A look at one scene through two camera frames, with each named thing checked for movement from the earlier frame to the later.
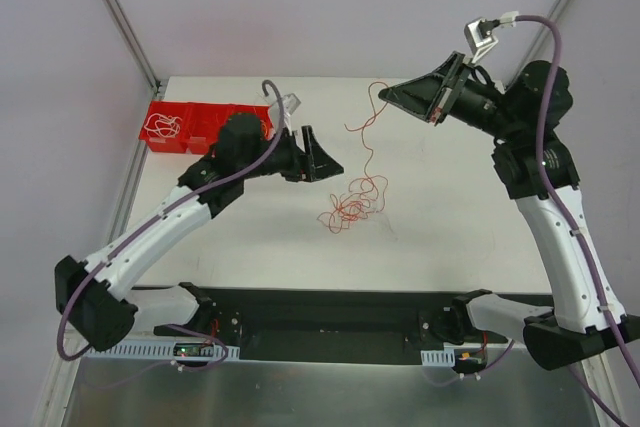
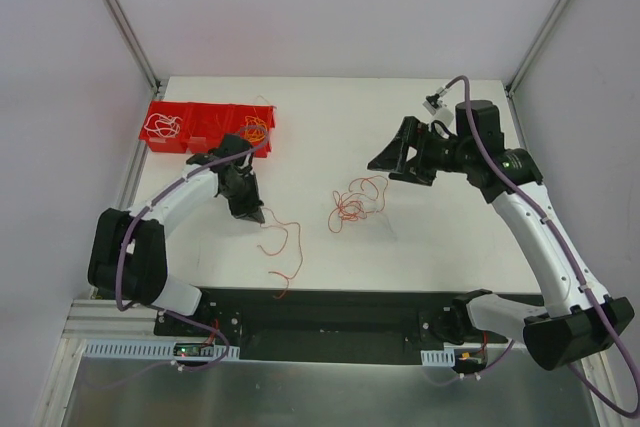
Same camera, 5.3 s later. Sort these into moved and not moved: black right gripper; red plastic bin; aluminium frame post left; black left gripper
Moved: black right gripper; black left gripper
Not moved: aluminium frame post left; red plastic bin
